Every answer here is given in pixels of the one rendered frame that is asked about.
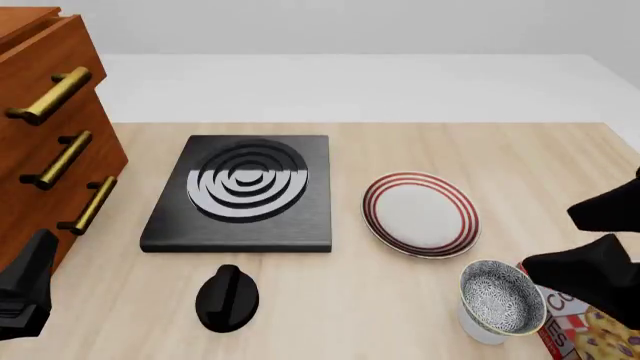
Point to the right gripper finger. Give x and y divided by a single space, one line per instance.
595 273
610 210

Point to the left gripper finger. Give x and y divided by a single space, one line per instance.
35 262

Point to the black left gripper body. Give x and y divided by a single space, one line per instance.
20 318

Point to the black patterned bowl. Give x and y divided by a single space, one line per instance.
500 296

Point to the white plate with red rings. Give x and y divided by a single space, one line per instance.
420 217

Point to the flat black stove plate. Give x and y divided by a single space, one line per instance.
240 232

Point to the printed cookie box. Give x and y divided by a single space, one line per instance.
600 337

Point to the round black stove knob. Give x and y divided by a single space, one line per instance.
227 300

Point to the wooden cabinet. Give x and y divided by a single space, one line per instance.
10 22

